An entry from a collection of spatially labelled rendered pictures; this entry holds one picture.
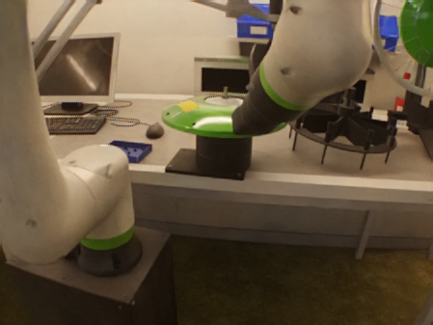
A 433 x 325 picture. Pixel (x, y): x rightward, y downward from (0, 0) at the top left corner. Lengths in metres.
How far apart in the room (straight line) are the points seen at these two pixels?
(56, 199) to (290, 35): 0.37
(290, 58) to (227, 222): 1.75
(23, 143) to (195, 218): 1.68
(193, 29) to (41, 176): 1.35
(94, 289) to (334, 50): 0.58
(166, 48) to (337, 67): 1.47
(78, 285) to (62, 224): 0.22
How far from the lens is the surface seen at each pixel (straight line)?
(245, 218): 2.01
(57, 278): 0.73
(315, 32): 0.32
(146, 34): 1.77
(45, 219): 0.48
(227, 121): 0.69
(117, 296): 0.65
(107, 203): 0.58
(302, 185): 0.81
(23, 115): 0.45
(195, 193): 0.90
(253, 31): 1.46
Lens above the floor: 1.27
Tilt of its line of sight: 24 degrees down
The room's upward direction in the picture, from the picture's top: 2 degrees clockwise
